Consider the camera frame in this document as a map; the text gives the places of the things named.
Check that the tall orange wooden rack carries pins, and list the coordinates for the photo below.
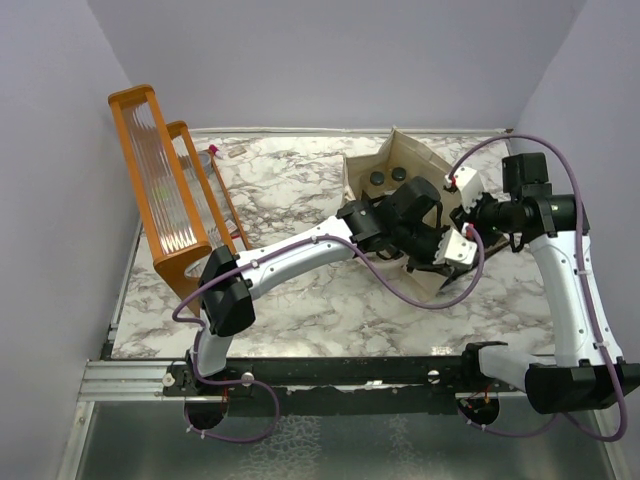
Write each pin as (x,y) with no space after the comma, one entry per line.
(175,234)

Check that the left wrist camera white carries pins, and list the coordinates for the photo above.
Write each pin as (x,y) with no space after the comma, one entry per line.
(455,250)

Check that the aluminium frame rail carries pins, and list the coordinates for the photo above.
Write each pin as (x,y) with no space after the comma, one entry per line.
(120,380)

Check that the beige canvas tote bag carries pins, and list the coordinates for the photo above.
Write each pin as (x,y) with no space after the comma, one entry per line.
(400,165)

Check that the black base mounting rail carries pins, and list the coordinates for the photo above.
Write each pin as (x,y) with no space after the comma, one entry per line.
(325,403)

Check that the short orange wooden rack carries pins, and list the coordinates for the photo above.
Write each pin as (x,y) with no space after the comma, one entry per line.
(211,196)

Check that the clear bottle black cap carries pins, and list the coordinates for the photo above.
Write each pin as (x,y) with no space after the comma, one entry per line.
(398,174)

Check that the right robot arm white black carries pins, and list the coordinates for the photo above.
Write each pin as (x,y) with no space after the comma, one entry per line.
(587,358)

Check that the grey tape roll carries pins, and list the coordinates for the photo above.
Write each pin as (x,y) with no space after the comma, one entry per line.
(207,162)

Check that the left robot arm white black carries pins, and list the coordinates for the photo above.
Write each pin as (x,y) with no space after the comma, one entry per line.
(232,282)

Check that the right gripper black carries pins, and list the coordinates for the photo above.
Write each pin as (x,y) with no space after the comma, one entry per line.
(460,212)

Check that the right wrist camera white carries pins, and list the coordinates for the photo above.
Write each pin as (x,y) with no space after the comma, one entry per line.
(468,183)

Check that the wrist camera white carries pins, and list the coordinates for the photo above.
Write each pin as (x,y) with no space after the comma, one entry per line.
(455,250)
(468,183)

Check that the small pink white tube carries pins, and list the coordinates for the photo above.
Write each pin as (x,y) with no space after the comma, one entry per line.
(213,150)

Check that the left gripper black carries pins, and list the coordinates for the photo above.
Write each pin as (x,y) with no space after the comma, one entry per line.
(428,265)

